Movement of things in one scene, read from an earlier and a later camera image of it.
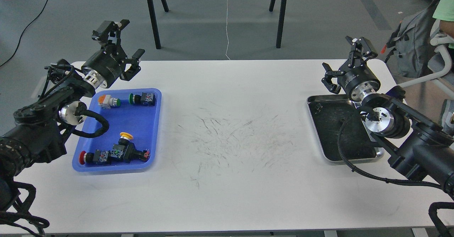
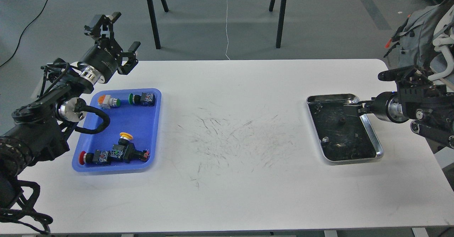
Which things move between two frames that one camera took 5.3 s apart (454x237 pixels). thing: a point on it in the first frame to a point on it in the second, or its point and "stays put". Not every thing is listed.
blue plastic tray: (131, 143) stays put
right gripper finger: (333, 87) to (351, 103)
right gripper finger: (368, 51) to (356, 110)
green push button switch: (147, 99) stays put
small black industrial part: (319, 106) stays put
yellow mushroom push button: (125, 149) stays put
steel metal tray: (341, 133) stays put
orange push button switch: (105, 102) stays put
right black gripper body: (358, 81) to (379, 105)
